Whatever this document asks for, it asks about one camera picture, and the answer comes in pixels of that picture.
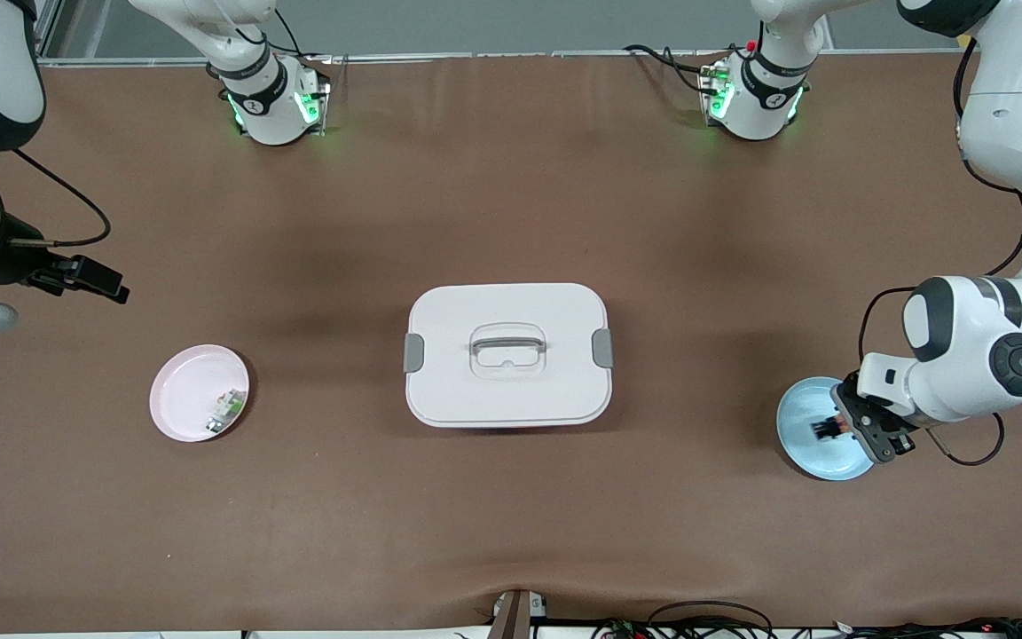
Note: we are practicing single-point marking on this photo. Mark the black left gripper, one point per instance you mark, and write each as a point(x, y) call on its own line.
point(849, 417)

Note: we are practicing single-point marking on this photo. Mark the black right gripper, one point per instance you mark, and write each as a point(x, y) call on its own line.
point(3, 263)

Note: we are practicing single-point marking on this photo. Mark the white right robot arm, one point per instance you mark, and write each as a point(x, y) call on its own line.
point(14, 80)

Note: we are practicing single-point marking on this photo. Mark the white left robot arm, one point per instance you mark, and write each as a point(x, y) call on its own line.
point(1008, 133)

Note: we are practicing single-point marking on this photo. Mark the white lidded storage box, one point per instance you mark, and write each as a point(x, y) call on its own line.
point(511, 390)

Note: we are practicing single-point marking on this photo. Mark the light blue round plate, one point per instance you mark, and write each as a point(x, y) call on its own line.
point(804, 444)

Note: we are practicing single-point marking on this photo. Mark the pink round plate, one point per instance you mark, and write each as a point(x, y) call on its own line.
point(187, 390)

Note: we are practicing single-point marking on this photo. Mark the green and white switch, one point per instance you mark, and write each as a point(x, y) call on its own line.
point(227, 406)

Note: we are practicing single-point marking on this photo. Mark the aluminium frame post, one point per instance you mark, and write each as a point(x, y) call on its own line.
point(48, 35)

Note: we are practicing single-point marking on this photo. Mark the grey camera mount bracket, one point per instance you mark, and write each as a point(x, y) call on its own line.
point(515, 617)

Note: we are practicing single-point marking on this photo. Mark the silver table edge rail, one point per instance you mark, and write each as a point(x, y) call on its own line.
point(520, 55)

